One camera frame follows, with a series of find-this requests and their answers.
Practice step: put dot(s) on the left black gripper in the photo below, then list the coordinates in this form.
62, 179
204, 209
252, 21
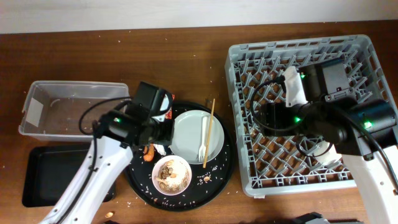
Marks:
166, 138

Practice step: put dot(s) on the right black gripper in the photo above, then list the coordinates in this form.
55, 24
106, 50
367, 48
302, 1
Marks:
273, 119

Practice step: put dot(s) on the white paper cup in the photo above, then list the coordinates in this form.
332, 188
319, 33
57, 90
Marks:
328, 154

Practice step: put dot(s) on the white plastic fork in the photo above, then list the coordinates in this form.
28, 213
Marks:
201, 151

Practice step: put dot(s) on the wooden chopstick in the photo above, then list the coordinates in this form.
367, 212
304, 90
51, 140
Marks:
209, 133

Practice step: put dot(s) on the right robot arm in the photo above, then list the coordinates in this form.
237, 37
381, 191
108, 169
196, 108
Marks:
320, 102

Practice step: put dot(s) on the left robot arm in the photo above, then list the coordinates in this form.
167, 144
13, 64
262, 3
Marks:
117, 134

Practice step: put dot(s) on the grey plastic dishwasher rack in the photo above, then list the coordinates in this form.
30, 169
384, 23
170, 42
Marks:
275, 165

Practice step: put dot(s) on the crumpled white tissue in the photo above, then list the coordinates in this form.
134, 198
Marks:
160, 149

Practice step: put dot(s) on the red snack wrapper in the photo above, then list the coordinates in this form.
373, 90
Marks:
168, 115

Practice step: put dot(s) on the orange carrot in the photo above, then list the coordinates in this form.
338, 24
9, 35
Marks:
149, 152

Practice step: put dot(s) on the grey round plate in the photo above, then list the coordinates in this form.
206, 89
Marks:
187, 136

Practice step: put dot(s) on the pink bowl with food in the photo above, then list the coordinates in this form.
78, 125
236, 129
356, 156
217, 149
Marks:
171, 175

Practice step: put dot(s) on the round black serving tray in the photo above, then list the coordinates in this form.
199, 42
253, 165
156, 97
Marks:
206, 184

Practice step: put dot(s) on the clear plastic bin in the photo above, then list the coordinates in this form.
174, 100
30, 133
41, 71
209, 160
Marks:
52, 109

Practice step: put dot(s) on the peanut on table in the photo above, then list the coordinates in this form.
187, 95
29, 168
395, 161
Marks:
109, 214

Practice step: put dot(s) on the black rectangular tray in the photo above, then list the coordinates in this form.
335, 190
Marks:
50, 169

